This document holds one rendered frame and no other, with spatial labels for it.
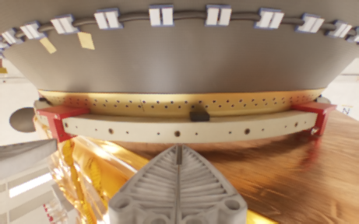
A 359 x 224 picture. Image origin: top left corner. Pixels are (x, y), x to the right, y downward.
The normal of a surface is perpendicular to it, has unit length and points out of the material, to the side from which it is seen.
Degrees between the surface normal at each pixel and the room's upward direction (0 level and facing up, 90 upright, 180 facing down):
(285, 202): 180
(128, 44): 62
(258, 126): 90
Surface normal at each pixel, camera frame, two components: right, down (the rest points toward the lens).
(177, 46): -0.01, 0.68
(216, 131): 0.08, 0.26
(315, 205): 0.00, -0.97
